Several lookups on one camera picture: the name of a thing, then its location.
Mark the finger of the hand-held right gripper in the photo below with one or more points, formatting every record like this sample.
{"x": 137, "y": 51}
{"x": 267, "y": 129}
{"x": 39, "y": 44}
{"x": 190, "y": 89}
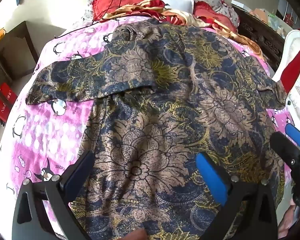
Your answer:
{"x": 297, "y": 135}
{"x": 281, "y": 142}

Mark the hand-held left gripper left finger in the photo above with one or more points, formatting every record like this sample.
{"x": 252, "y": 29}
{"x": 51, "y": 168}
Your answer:
{"x": 78, "y": 171}

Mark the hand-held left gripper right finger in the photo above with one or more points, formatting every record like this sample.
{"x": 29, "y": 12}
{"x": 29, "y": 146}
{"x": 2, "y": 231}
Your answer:
{"x": 212, "y": 177}

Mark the brown blue floral shirt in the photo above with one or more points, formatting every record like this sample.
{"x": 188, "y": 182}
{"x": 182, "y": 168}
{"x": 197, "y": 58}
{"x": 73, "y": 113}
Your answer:
{"x": 150, "y": 120}

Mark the person's right hand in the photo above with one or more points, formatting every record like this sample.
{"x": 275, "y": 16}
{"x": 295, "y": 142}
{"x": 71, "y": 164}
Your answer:
{"x": 288, "y": 221}

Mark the pink penguin blanket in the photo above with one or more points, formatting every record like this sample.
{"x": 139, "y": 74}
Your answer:
{"x": 37, "y": 135}

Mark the red garment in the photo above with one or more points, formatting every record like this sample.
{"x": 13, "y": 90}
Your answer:
{"x": 298, "y": 65}

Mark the white cushioned chair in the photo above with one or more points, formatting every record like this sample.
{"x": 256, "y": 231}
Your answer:
{"x": 293, "y": 42}

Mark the dark carved wooden nightstand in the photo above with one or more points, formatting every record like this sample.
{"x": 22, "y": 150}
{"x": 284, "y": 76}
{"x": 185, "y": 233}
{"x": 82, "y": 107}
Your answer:
{"x": 261, "y": 35}

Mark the brown wooden desk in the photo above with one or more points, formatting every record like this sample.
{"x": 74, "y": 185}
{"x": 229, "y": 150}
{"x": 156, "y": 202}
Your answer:
{"x": 17, "y": 42}

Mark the red satin pillow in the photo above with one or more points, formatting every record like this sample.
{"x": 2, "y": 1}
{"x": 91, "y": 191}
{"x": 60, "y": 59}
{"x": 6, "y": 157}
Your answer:
{"x": 207, "y": 11}

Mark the red gold satin quilt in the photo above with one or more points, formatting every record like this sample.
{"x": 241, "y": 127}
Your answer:
{"x": 175, "y": 15}

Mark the white folded cloth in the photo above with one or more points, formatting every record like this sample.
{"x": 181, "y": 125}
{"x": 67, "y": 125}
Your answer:
{"x": 176, "y": 3}

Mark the red ruffled pillow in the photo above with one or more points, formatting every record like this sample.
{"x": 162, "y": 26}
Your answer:
{"x": 120, "y": 1}

